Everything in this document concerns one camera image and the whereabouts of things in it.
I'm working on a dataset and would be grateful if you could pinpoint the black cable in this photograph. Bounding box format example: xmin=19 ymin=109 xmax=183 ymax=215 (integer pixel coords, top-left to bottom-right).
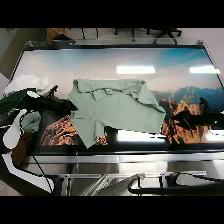
xmin=30 ymin=149 xmax=54 ymax=194

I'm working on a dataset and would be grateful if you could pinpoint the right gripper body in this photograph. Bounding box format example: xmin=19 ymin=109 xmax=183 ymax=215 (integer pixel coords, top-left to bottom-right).
xmin=170 ymin=109 xmax=214 ymax=132

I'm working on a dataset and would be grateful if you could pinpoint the pale green shirt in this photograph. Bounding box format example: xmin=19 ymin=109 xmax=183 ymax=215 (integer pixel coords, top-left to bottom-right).
xmin=67 ymin=78 xmax=167 ymax=150

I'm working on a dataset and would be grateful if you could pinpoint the small pale green garment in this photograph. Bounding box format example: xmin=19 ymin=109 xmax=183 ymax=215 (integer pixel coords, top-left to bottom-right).
xmin=20 ymin=110 xmax=43 ymax=133

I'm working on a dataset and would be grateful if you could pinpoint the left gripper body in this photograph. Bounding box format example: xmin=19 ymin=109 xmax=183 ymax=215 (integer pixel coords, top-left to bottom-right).
xmin=46 ymin=97 xmax=79 ymax=117

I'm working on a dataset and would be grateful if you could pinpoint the dark green garment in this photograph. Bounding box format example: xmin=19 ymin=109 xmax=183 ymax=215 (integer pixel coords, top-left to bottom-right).
xmin=0 ymin=88 xmax=38 ymax=115

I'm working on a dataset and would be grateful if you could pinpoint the white garment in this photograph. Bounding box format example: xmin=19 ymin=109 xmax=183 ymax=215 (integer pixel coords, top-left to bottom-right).
xmin=3 ymin=73 xmax=51 ymax=96

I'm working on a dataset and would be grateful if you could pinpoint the black chair base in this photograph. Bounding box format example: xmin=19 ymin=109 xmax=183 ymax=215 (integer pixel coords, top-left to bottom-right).
xmin=153 ymin=27 xmax=183 ymax=39
xmin=114 ymin=27 xmax=149 ymax=38

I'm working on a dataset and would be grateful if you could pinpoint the brown garment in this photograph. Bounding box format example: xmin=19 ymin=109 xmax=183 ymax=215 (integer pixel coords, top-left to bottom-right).
xmin=11 ymin=131 xmax=35 ymax=168

